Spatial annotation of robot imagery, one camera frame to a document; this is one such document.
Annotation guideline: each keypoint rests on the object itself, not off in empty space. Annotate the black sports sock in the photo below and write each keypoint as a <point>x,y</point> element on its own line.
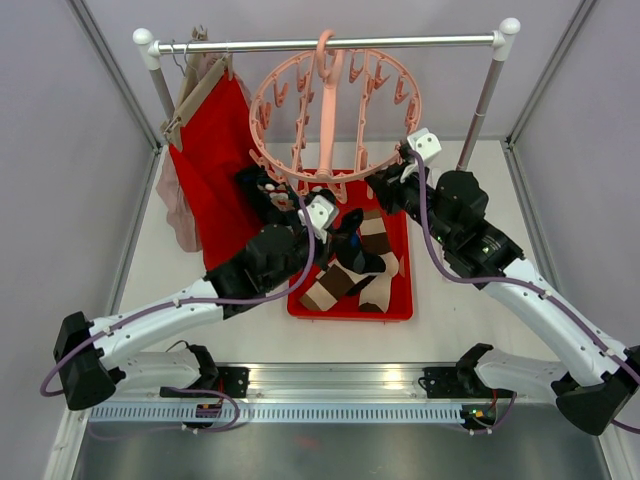
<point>253,182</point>
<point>348,247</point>

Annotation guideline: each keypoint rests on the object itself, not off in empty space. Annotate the aluminium frame post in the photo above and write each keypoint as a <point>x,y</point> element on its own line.
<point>99,43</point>
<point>559,54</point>

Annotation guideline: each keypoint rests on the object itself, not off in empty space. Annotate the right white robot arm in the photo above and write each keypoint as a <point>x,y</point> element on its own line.
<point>593,377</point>

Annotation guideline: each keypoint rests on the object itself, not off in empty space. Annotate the beige clip hanger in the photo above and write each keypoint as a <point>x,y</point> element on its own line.
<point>201,74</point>

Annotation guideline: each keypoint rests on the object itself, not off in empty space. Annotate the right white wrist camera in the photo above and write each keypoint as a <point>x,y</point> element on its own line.
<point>425,144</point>

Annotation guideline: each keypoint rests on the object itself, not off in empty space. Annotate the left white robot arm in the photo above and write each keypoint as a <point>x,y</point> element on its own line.
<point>97,358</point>

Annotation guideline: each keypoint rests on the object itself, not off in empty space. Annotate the aluminium frame post right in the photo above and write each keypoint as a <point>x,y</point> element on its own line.
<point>559,54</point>

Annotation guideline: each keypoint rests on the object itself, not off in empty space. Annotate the metal clothes rack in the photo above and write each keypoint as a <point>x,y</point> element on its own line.
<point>500,41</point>

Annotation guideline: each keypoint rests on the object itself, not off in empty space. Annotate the pink round clip hanger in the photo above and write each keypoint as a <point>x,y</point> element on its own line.
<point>327,66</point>

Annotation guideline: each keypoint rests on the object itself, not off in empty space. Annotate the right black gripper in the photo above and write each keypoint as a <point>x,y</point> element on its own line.
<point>388,186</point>

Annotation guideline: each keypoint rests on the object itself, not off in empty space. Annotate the aluminium frame post left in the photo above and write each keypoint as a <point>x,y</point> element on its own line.
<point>99,43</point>

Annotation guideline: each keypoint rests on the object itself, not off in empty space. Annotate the white slotted cable duct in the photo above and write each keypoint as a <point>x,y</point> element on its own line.
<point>281,413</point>

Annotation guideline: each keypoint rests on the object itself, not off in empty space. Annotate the brown beige striped sock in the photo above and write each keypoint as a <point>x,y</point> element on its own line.
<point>373,292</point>

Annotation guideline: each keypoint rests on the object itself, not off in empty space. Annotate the red plastic tray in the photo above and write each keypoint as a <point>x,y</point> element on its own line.
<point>401,308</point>

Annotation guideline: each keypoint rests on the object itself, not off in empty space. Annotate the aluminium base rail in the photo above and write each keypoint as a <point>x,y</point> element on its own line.
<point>369,381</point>

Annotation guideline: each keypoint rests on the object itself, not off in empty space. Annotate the red hanging cloth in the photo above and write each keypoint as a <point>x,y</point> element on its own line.
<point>215,147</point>

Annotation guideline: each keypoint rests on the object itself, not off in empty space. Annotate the pink hanging garment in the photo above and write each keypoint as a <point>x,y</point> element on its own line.
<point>179,214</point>

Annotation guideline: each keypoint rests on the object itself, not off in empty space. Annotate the teal christmas sock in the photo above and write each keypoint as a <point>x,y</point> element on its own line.
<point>276,204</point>

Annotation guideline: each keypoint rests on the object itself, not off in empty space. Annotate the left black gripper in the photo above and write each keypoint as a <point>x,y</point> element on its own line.
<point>327,248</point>

